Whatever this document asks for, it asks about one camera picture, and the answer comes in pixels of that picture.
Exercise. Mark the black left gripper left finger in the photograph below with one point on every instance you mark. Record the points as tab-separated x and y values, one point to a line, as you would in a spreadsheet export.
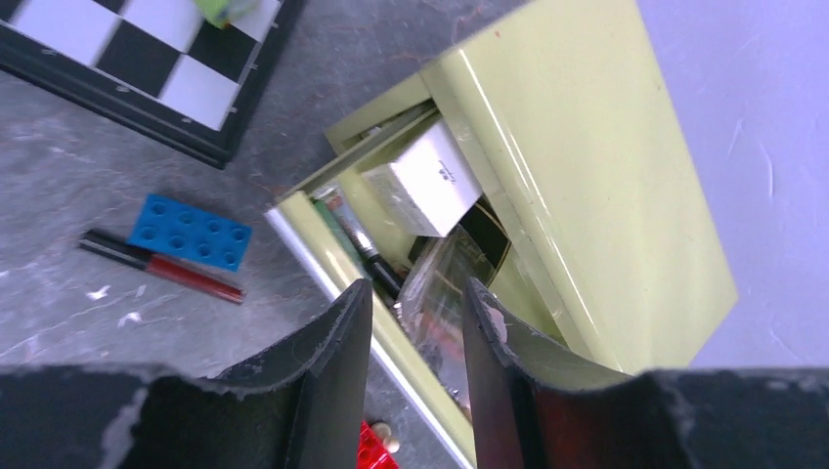
296	404

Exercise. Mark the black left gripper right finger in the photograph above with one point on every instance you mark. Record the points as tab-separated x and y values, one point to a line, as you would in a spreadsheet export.
536	404

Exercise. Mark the clear plastic wrapper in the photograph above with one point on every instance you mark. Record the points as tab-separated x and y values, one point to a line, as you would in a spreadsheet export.
431	306

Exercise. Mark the grey concealer stick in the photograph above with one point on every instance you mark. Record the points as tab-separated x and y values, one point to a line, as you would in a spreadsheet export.
376	265

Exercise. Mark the green marker pen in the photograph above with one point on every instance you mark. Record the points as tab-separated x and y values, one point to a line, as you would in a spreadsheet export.
341	236

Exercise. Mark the green drawer cabinet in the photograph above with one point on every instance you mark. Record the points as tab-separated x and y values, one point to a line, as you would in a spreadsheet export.
562	114

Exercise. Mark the white cube box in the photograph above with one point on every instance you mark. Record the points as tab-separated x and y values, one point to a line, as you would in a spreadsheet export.
428	187

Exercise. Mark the dark red lip gloss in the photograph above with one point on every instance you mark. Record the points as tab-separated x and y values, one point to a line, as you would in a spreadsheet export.
118	250

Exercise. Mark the black square compact case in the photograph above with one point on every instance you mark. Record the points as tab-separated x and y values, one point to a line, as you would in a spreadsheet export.
481	243

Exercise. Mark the white chess pawn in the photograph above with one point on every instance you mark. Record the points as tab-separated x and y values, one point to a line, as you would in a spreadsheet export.
385	434

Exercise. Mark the red toy magnet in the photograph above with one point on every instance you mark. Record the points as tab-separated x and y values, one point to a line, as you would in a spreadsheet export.
371	453

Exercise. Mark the blue red toy brick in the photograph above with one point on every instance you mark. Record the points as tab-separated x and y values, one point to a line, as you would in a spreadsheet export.
182	231

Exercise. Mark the black white chessboard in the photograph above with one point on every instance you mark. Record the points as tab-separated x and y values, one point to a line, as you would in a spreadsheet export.
157	67

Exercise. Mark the green toy figure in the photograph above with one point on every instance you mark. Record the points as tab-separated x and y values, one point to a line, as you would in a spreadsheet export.
221	13

